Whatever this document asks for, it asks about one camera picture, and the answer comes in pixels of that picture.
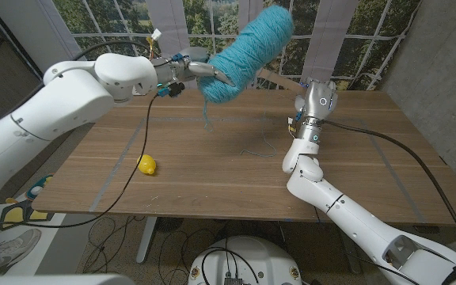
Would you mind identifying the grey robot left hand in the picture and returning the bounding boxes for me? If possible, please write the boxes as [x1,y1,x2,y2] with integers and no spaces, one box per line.
[150,46,237,94]

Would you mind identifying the dark round floor object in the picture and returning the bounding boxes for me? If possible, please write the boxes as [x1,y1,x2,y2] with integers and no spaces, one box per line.
[156,216,184,234]

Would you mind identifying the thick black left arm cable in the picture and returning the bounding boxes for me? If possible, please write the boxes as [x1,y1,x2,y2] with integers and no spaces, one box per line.
[71,39,154,63]

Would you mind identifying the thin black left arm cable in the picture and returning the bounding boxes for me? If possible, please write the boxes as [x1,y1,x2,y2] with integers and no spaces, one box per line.
[0,93,162,230]

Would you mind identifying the black floor cable tangle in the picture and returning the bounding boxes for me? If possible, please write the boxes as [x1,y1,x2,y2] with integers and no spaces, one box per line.
[79,215,229,285]

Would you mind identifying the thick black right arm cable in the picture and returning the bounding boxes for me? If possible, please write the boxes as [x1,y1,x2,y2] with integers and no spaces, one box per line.
[322,119,456,268]

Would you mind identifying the teal yarn skein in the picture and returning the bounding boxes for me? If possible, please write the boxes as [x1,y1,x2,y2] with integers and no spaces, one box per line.
[196,4,295,158]

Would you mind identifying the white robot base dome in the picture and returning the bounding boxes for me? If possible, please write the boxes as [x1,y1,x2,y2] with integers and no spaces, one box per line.
[188,235,303,285]

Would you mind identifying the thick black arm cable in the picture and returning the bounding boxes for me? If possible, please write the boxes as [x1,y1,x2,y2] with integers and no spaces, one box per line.
[322,119,456,268]
[71,39,154,63]

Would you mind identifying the colourful printed floor mat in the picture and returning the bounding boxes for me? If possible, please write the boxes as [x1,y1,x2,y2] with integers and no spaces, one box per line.
[0,173,69,276]

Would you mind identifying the wooden clip hanger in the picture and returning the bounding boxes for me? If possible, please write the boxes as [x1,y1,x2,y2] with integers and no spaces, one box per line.
[257,67,312,96]

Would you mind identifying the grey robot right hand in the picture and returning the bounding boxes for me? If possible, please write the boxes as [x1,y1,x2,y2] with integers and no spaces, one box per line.
[294,78,339,124]

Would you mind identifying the printed window forest backdrop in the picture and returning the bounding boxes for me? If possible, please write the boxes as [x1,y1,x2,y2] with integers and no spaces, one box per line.
[51,0,423,102]

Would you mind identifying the yellow toy lemon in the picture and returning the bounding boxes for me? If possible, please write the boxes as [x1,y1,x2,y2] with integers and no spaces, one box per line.
[136,154,158,176]

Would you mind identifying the grey table leg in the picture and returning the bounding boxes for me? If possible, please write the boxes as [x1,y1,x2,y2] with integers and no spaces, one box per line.
[135,216,158,264]

